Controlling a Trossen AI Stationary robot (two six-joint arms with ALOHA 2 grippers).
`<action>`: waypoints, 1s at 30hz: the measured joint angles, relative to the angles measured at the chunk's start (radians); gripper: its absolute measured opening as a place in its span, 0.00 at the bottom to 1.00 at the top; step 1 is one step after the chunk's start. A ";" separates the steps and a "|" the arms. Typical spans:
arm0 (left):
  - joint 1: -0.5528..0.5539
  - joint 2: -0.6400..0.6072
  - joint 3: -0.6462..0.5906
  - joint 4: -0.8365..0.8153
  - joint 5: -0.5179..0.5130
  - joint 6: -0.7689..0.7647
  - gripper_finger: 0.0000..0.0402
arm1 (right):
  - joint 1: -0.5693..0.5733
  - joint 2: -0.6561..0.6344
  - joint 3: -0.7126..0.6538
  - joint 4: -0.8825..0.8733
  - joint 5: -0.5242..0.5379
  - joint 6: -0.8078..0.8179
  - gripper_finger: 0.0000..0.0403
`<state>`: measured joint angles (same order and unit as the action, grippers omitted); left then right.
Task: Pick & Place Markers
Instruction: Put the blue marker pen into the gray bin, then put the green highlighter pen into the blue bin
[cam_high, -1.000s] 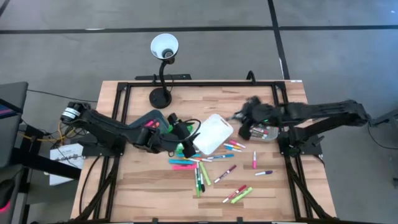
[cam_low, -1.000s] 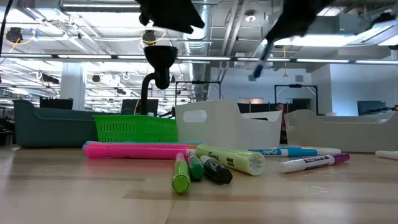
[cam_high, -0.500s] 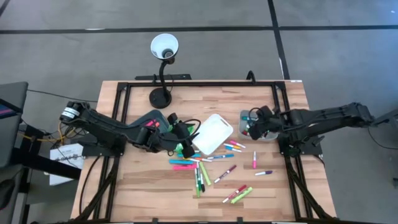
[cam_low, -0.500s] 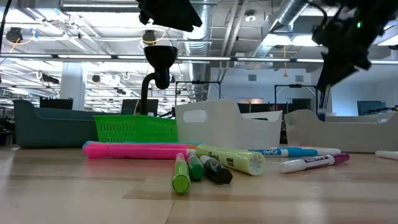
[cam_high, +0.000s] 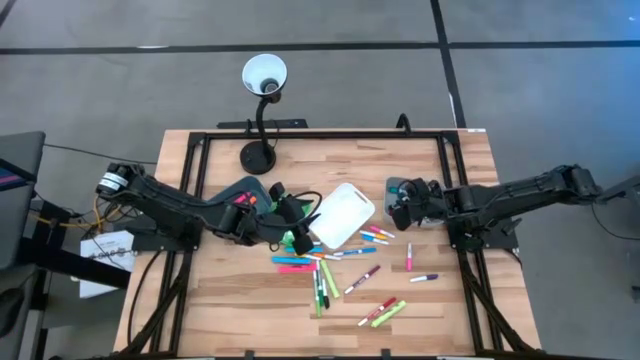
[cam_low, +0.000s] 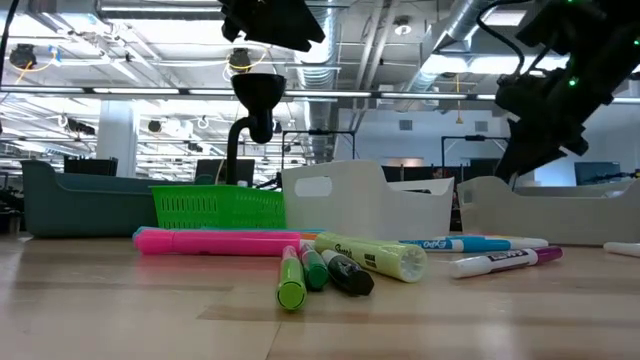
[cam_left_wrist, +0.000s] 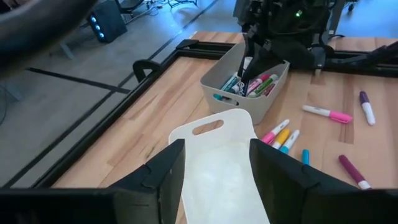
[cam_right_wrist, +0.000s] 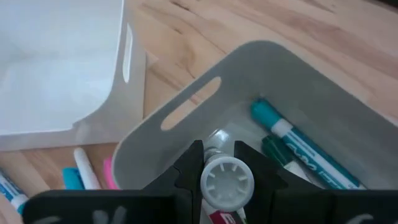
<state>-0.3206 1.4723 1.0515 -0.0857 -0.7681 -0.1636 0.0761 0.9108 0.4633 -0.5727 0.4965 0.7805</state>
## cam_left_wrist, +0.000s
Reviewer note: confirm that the white plastic bin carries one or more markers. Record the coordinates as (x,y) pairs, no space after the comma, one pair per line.
(217,174)

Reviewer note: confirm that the red Expo marker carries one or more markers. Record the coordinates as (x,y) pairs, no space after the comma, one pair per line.
(270,89)

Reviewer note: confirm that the black box with blue lights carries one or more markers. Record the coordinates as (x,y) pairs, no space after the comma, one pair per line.
(112,21)

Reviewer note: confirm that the blue-capped white marker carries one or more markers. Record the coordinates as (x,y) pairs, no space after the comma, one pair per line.
(292,138)

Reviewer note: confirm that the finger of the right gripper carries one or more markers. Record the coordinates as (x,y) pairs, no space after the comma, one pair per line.
(246,53)
(262,63)

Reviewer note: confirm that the dark green Expo marker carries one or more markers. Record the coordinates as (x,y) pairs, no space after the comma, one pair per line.
(265,84)

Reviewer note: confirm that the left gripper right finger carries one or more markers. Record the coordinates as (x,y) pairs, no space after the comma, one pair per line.
(289,193)

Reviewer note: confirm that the pink-capped white marker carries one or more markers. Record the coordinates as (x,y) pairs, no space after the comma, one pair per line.
(340,117)
(269,137)

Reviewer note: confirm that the grey plastic bin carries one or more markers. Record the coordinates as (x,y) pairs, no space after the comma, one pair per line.
(248,109)

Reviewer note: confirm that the pink Expo marker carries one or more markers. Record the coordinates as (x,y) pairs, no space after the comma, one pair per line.
(256,84)

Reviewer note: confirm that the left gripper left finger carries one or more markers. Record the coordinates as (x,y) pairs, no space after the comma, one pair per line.
(155,193)

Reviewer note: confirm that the yellow-capped white marker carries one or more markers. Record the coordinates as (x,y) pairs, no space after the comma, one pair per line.
(282,136)

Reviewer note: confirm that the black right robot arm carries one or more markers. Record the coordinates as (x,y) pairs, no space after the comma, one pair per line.
(280,18)

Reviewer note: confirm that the black frame clamp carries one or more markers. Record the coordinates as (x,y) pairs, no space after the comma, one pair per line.
(140,67)

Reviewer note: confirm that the purple Expo marker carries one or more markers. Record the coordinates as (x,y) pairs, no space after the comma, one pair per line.
(351,168)

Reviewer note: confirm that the light blue slim Expo marker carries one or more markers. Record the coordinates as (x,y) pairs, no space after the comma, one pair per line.
(305,156)

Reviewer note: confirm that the purple-capped white marker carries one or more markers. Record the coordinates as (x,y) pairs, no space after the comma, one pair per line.
(368,112)

